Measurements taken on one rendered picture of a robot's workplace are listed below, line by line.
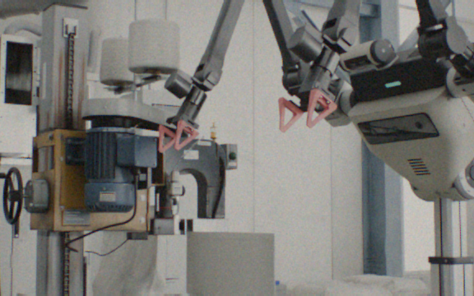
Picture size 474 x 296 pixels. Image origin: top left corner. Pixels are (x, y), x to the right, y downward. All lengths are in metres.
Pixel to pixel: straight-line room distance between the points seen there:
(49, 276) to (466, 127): 1.33
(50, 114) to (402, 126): 1.09
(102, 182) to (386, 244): 6.16
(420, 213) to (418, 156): 6.76
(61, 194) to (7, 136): 2.30
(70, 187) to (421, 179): 1.08
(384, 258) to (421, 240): 0.88
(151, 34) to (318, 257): 5.91
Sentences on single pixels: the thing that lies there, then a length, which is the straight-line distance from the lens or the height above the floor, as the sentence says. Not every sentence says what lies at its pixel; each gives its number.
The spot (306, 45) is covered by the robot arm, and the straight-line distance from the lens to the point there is 1.70.
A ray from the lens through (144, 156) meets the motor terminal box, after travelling 2.23.
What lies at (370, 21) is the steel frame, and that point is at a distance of 8.76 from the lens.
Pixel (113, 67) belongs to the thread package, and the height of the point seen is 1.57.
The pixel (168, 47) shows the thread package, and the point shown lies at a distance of 2.38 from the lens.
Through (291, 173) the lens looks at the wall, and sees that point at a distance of 7.87.
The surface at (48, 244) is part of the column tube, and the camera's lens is 2.45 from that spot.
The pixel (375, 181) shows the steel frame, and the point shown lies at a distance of 8.45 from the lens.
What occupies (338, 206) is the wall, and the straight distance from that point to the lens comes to 8.24.
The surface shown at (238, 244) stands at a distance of 2.24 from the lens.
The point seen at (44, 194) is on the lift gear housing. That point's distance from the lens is 2.42.
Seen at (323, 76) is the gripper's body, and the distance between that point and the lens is 1.71.
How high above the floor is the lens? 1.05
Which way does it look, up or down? 6 degrees up
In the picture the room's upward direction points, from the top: straight up
